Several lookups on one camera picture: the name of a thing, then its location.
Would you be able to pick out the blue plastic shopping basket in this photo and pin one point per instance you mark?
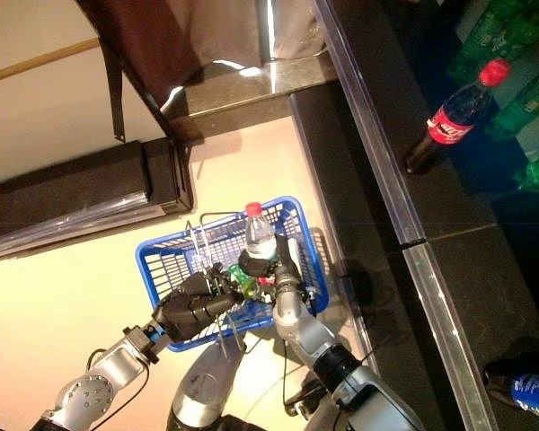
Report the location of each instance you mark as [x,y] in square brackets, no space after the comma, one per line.
[184,343]

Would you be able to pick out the translucent plastic curtain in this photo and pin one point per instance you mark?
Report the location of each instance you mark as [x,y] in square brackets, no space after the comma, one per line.
[152,40]

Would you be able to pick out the Coca-Cola bottle red cap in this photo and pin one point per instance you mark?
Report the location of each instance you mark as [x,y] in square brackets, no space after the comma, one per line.
[449,125]

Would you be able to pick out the Pepsi bottle blue cap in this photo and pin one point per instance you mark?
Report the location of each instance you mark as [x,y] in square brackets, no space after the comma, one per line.
[534,393]

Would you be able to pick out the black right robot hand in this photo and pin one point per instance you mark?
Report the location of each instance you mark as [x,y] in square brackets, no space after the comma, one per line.
[256,267]

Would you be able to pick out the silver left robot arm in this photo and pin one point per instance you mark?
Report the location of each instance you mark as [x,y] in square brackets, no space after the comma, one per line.
[108,368]

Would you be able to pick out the black low cabinet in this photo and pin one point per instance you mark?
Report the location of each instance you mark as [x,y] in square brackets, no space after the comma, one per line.
[72,184]

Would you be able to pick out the clear plastic price rail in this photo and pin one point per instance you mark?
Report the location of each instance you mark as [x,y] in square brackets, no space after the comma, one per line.
[377,148]
[449,341]

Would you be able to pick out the red label bottle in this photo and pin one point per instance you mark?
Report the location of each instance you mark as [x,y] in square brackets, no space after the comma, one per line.
[266,281]

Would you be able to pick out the dark store shelf unit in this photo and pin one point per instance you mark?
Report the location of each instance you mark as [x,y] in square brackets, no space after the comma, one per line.
[341,202]

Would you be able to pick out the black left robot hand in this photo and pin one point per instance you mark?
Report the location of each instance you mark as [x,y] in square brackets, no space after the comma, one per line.
[193,310]

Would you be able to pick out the water bottle red cap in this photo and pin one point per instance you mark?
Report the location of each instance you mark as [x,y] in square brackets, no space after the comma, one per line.
[260,233]

